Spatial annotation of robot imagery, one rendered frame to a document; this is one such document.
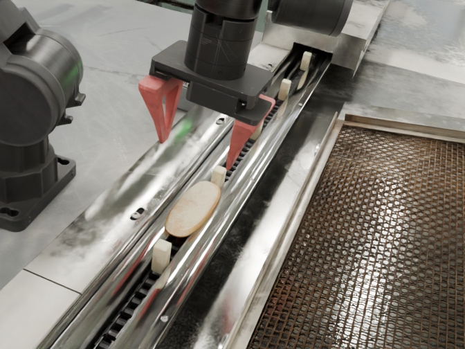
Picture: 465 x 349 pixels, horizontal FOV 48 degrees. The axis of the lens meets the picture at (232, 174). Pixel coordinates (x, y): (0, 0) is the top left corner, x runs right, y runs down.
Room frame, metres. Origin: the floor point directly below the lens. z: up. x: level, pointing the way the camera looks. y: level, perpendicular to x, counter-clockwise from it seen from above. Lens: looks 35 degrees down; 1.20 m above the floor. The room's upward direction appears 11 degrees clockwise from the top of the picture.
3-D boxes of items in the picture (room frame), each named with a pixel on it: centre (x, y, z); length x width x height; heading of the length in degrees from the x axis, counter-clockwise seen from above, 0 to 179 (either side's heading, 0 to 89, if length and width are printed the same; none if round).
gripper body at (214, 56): (0.45, 0.04, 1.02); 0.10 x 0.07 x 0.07; 76
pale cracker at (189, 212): (0.43, 0.03, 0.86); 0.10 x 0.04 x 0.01; 166
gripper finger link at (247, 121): (0.45, 0.02, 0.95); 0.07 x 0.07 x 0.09; 76
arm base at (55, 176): (0.44, 0.23, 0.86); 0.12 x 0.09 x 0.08; 172
